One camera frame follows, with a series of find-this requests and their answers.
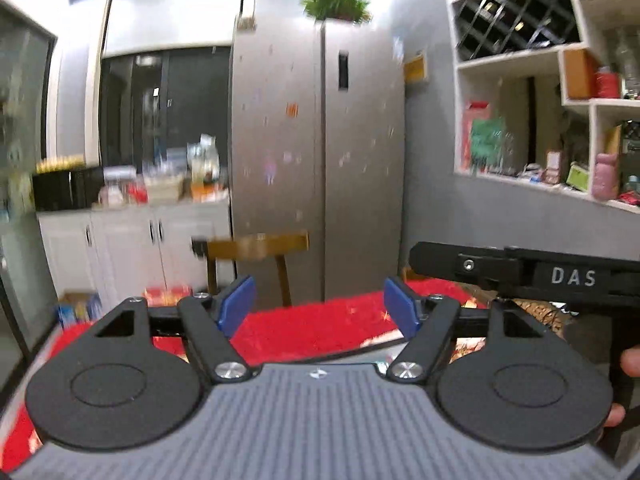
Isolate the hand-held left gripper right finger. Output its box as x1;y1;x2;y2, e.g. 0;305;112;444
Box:
382;276;549;384

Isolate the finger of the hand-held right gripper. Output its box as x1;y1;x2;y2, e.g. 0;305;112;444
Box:
409;241;522;292

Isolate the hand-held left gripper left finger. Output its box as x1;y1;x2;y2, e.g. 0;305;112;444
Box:
93;275;258;386

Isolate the person's right hand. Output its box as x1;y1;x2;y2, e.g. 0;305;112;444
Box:
602;345;640;429

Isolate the woven round trivet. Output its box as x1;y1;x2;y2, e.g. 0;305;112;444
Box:
515;300;568;322

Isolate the wooden chair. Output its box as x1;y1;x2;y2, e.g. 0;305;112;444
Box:
192;231;310;307

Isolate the red gift box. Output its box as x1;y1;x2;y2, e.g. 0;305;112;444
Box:
144;284;194;307

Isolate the red bear printed blanket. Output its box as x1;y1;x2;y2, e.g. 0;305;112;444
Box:
0;280;493;473

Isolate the green table sign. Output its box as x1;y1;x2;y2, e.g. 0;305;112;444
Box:
567;162;591;191

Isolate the pink figurine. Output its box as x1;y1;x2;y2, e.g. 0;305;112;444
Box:
592;152;621;201

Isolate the small framed card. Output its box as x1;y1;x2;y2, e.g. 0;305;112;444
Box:
544;149;564;184

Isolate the orange box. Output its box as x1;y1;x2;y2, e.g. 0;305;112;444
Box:
191;182;227;202

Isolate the white kitchen cabinet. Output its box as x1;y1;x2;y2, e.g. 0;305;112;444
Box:
37;199;234;312

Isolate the green paper bag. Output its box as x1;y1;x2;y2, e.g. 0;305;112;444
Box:
469;117;506;171

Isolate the red paper bag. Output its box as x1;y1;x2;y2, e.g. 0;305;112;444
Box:
459;100;491;171

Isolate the beige plastic basin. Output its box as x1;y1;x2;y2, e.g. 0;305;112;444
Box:
144;177;184;204

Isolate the clear bag of groceries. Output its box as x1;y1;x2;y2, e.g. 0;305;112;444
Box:
187;134;221;184

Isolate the blue cardboard carton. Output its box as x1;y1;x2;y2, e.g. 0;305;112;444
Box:
57;292;104;329

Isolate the silver double-door fridge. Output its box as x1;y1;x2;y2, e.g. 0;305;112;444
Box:
229;19;407;307

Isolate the red tin can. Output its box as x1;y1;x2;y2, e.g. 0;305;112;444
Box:
594;67;621;99

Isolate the black microwave oven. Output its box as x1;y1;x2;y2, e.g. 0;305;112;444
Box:
32;167;104;212

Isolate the dark kitchen window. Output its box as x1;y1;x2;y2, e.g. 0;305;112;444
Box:
99;46;234;169

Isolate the row of gold chocolates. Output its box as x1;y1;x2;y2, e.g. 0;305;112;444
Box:
35;155;86;174

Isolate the black wine rack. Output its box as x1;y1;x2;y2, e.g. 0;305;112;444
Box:
456;0;582;62

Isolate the glass door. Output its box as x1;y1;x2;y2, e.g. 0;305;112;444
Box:
0;0;59;392

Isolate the green potted plant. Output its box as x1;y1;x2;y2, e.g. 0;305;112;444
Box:
301;0;374;24

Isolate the yellow wall box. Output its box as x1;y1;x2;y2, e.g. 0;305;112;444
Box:
403;49;430;85

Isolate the white wall shelf unit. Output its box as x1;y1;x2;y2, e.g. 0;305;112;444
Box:
440;0;640;216

